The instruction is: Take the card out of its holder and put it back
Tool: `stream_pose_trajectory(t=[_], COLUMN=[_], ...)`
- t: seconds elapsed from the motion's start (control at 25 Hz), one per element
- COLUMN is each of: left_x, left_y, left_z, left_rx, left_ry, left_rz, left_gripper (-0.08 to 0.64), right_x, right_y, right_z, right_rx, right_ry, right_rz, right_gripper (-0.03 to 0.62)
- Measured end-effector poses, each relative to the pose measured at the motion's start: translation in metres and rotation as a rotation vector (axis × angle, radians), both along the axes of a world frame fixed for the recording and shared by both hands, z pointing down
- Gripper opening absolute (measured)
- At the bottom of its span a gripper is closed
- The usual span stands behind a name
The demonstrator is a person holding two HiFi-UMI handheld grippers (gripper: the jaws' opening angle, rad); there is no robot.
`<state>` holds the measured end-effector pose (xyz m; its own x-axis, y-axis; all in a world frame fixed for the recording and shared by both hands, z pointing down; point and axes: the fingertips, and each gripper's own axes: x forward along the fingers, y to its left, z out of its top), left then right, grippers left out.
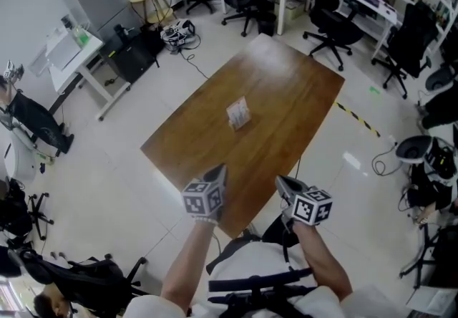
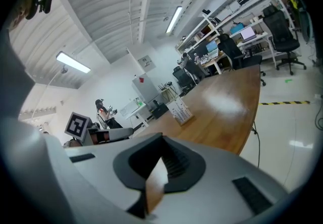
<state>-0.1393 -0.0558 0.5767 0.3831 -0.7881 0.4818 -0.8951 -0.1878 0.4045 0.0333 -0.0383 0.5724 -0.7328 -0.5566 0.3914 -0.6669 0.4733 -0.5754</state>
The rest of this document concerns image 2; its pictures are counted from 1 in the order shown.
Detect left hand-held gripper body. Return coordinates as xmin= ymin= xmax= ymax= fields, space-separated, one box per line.
xmin=64 ymin=111 xmax=110 ymax=146

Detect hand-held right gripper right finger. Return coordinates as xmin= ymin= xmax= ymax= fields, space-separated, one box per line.
xmin=148 ymin=135 xmax=289 ymax=224

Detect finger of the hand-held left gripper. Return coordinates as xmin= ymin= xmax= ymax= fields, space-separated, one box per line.
xmin=108 ymin=127 xmax=135 ymax=142

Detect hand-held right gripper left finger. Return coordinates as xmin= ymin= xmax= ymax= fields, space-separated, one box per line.
xmin=65 ymin=132 xmax=165 ymax=224

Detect person's left forearm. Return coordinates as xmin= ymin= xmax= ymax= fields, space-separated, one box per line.
xmin=63 ymin=139 xmax=84 ymax=148

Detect person's left hand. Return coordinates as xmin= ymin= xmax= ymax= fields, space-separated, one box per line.
xmin=92 ymin=132 xmax=110 ymax=144

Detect white standing desk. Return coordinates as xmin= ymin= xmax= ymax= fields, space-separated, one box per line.
xmin=120 ymin=106 xmax=150 ymax=128

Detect white box appliance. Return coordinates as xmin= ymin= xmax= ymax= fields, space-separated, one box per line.
xmin=120 ymin=100 xmax=141 ymax=118

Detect black cabinet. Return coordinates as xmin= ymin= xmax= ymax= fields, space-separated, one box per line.
xmin=150 ymin=103 xmax=170 ymax=120

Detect grey refrigerator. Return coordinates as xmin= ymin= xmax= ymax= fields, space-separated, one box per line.
xmin=131 ymin=73 xmax=165 ymax=107

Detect white ceiling tube light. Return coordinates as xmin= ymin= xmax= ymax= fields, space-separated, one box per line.
xmin=165 ymin=6 xmax=184 ymax=34
xmin=56 ymin=50 xmax=91 ymax=74

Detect round wooden side table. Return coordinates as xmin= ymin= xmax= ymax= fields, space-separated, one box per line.
xmin=160 ymin=83 xmax=182 ymax=104

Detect person's white shirt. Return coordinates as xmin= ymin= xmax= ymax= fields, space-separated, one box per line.
xmin=0 ymin=26 xmax=36 ymax=122

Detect black office chair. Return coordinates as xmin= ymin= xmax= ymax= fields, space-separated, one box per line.
xmin=217 ymin=33 xmax=267 ymax=87
xmin=262 ymin=5 xmax=307 ymax=76
xmin=183 ymin=59 xmax=210 ymax=85
xmin=172 ymin=66 xmax=195 ymax=95

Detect black monitor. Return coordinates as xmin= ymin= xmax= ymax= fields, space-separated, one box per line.
xmin=193 ymin=41 xmax=210 ymax=60

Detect light wooden desk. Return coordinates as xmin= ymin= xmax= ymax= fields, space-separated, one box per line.
xmin=199 ymin=50 xmax=234 ymax=75

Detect person's face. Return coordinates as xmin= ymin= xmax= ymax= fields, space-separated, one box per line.
xmin=9 ymin=0 xmax=35 ymax=31

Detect laptop with blue screen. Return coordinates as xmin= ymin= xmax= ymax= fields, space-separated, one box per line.
xmin=205 ymin=39 xmax=220 ymax=59

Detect white shelving unit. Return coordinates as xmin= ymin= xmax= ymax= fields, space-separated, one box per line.
xmin=175 ymin=0 xmax=296 ymax=53

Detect teal box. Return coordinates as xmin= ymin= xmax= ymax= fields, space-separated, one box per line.
xmin=229 ymin=22 xmax=245 ymax=35

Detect laptop with pale screen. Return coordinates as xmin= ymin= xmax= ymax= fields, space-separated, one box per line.
xmin=238 ymin=25 xmax=257 ymax=43

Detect black cable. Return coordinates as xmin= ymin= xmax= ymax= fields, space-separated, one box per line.
xmin=250 ymin=121 xmax=261 ymax=169

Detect grey wall panel box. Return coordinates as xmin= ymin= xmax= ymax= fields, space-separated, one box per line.
xmin=137 ymin=55 xmax=157 ymax=71

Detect black head-mounted camera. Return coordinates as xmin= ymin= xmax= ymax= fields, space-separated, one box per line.
xmin=25 ymin=0 xmax=54 ymax=21

